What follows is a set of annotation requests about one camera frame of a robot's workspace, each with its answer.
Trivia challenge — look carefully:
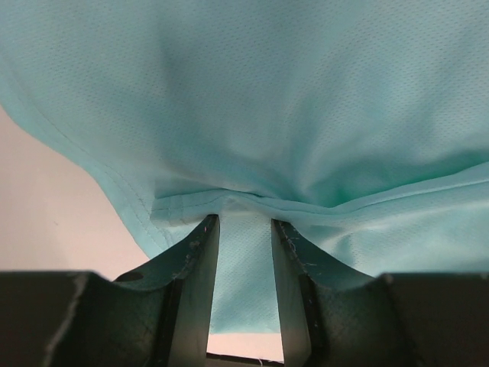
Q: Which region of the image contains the teal t-shirt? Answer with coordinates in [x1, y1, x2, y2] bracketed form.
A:
[1, 1, 488, 333]

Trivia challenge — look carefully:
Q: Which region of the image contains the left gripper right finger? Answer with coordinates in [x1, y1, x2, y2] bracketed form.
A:
[271, 220, 488, 366]

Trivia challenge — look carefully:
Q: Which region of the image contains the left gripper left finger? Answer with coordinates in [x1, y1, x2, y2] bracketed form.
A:
[1, 215, 219, 366]

